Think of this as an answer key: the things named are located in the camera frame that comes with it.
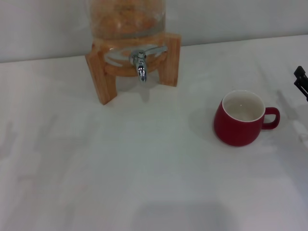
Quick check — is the clear glass dispenser jar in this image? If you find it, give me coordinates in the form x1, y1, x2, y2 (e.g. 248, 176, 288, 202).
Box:
89, 0, 168, 73

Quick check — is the wooden dispenser stand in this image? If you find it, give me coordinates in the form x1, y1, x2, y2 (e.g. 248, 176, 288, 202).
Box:
84, 32, 181, 106

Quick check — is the chrome faucet with lever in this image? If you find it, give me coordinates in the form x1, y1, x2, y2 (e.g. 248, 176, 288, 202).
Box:
129, 45, 168, 83

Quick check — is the red cup white inside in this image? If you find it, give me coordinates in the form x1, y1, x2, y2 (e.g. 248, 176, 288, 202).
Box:
213, 90, 281, 147

